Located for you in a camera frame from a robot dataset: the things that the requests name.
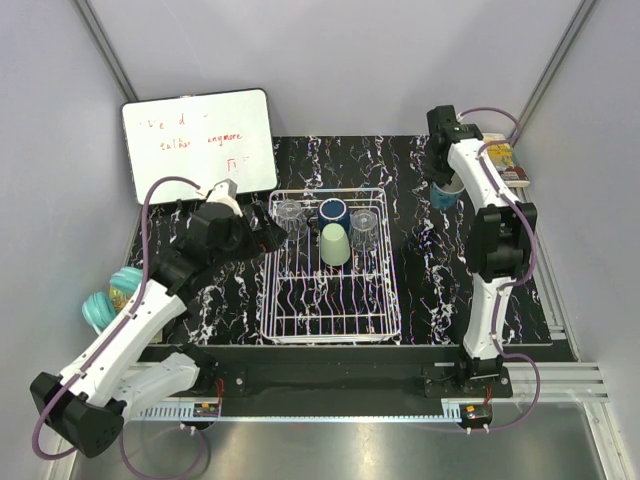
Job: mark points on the light blue dotted mug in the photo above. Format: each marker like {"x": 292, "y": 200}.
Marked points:
{"x": 446, "y": 196}

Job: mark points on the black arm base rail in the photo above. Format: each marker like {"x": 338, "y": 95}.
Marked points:
{"x": 320, "y": 382}

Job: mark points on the white dry-erase board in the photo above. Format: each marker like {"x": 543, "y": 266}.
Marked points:
{"x": 204, "y": 138}

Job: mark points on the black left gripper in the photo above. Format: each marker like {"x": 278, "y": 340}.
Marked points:
{"x": 270, "y": 236}

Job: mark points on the yellow paperback book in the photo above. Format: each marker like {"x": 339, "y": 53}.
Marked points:
{"x": 504, "y": 160}

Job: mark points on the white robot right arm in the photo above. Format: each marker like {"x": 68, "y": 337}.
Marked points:
{"x": 500, "y": 250}

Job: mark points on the white slotted cable duct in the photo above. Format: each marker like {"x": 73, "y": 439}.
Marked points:
{"x": 180, "y": 411}

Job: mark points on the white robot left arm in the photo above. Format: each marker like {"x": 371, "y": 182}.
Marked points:
{"x": 89, "y": 402}

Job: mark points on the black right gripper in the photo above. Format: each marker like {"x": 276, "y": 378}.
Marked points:
{"x": 433, "y": 176}

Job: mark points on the clear glass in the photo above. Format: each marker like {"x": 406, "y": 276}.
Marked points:
{"x": 291, "y": 217}
{"x": 364, "y": 230}

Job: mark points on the pale green cup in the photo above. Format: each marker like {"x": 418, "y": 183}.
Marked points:
{"x": 335, "y": 249}

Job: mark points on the teal headphones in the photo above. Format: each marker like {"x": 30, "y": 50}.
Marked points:
{"x": 98, "y": 310}

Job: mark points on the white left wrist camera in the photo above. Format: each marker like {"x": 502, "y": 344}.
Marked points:
{"x": 224, "y": 192}

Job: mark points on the dark blue ceramic mug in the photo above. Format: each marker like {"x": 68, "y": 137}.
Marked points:
{"x": 333, "y": 211}

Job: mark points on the white wire dish rack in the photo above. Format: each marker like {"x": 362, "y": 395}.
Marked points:
{"x": 305, "y": 301}

